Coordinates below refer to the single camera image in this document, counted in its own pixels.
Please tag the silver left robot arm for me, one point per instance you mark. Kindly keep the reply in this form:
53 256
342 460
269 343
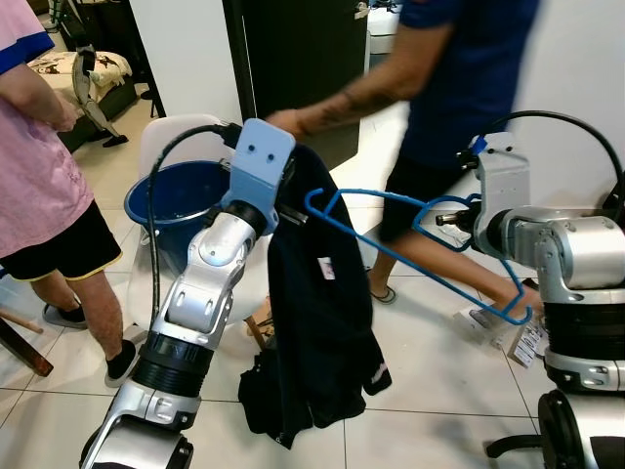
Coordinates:
200 293

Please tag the blue plastic basin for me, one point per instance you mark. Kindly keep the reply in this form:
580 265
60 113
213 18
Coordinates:
181 210

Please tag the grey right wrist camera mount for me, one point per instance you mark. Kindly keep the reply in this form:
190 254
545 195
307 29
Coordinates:
506 181

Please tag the bed with light bedding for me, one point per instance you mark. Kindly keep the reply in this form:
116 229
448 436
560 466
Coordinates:
59 66

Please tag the blue plastic hanger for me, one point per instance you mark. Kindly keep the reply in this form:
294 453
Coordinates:
420 266

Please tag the black door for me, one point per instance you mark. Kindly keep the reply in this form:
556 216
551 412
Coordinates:
293 59

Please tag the person in pink shirt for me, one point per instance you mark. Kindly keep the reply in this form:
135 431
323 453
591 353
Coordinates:
39 166

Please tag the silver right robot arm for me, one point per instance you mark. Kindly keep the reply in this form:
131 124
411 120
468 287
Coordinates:
566 254

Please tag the white plastic chair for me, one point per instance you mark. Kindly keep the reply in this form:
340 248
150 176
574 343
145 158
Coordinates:
171 132

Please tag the navy shirt white print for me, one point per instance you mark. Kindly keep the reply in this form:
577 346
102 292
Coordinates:
312 332

